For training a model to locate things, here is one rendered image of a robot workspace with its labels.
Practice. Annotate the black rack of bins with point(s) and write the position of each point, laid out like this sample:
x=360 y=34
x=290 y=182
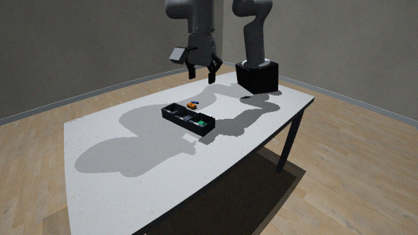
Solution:
x=188 y=119

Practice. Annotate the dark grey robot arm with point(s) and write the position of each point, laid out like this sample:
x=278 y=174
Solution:
x=200 y=12

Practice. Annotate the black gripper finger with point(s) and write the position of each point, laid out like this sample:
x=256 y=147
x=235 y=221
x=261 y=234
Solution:
x=212 y=68
x=192 y=70

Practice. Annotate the orange box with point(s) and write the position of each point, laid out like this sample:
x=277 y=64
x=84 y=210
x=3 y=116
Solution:
x=191 y=106

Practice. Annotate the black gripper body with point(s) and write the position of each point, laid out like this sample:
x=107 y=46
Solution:
x=206 y=45

